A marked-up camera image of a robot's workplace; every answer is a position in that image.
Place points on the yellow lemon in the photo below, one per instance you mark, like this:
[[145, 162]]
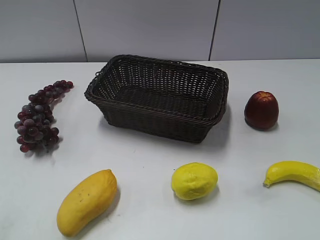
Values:
[[194, 181]]

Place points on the dark woven wicker basket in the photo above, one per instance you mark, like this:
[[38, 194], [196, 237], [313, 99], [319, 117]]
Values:
[[171, 99]]

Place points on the red apple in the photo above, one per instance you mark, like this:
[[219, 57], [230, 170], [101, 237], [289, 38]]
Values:
[[261, 110]]

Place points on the yellow mango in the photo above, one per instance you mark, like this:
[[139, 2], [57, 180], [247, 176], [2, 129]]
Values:
[[89, 199]]

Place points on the purple grape bunch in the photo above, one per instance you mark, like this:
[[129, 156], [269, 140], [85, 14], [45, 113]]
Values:
[[35, 120]]

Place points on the yellow banana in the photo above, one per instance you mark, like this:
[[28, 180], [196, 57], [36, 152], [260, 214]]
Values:
[[295, 171]]

